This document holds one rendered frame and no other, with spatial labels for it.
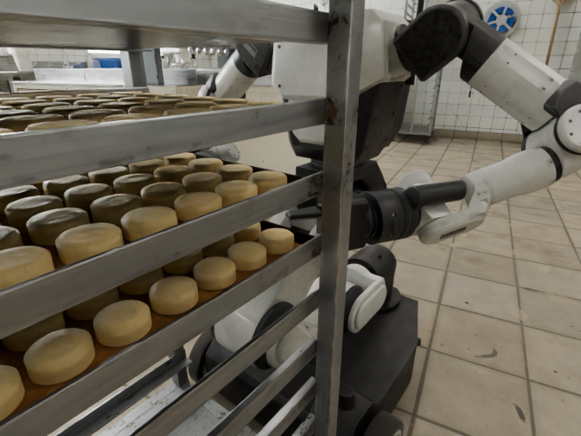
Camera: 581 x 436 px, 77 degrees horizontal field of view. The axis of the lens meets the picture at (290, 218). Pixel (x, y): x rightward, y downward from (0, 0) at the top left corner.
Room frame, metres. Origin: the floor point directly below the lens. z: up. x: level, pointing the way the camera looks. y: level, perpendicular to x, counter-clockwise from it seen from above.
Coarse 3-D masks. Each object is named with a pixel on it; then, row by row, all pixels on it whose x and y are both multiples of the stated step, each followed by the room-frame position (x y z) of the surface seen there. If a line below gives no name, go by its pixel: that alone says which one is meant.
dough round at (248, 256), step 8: (232, 248) 0.43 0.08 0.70; (240, 248) 0.43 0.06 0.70; (248, 248) 0.43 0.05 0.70; (256, 248) 0.43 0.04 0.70; (264, 248) 0.43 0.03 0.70; (232, 256) 0.41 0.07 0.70; (240, 256) 0.41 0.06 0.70; (248, 256) 0.41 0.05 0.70; (256, 256) 0.41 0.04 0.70; (264, 256) 0.42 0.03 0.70; (240, 264) 0.40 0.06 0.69; (248, 264) 0.40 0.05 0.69; (256, 264) 0.41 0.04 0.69; (264, 264) 0.42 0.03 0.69
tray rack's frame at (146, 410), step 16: (192, 384) 0.73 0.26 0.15; (160, 400) 0.68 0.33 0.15; (128, 416) 0.63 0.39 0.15; (144, 416) 0.63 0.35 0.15; (192, 416) 0.63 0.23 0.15; (208, 416) 0.63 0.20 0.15; (224, 416) 0.63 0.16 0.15; (112, 432) 0.59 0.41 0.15; (128, 432) 0.59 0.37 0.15; (176, 432) 0.59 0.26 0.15; (192, 432) 0.59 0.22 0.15; (208, 432) 0.59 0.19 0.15; (240, 432) 0.59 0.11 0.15
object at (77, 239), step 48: (0, 192) 0.39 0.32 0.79; (48, 192) 0.42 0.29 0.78; (96, 192) 0.39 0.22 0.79; (144, 192) 0.39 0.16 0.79; (192, 192) 0.39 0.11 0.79; (240, 192) 0.39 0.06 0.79; (0, 240) 0.27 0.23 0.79; (48, 240) 0.30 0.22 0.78; (96, 240) 0.27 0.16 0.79; (0, 288) 0.21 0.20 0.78
